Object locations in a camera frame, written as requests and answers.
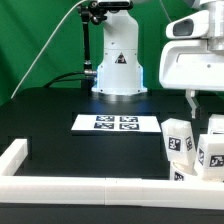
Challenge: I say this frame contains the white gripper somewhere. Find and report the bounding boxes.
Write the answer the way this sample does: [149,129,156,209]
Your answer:
[159,10,224,119]

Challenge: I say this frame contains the white round stool seat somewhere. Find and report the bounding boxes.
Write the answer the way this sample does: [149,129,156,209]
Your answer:
[169,161,224,182]

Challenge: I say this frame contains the white marker sheet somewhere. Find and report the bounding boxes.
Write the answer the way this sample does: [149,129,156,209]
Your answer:
[72,114,161,133]

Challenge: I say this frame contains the white front fence wall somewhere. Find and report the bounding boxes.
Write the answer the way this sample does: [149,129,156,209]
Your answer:
[0,176,224,210]

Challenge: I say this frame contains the white fence wall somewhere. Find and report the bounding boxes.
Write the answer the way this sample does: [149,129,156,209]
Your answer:
[0,139,28,176]
[0,176,224,210]

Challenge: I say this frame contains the black cables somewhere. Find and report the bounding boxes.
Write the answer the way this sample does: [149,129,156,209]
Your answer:
[43,69,98,89]

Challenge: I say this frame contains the black camera on mount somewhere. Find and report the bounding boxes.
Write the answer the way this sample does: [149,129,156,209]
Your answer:
[91,0,133,10]

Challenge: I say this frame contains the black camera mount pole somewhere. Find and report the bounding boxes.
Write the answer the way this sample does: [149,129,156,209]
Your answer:
[77,4,108,71]

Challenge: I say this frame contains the white cable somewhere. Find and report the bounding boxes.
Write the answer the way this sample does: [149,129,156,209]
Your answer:
[10,0,88,100]

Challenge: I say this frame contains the white left fence wall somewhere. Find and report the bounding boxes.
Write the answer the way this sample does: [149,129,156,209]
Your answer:
[0,139,28,176]

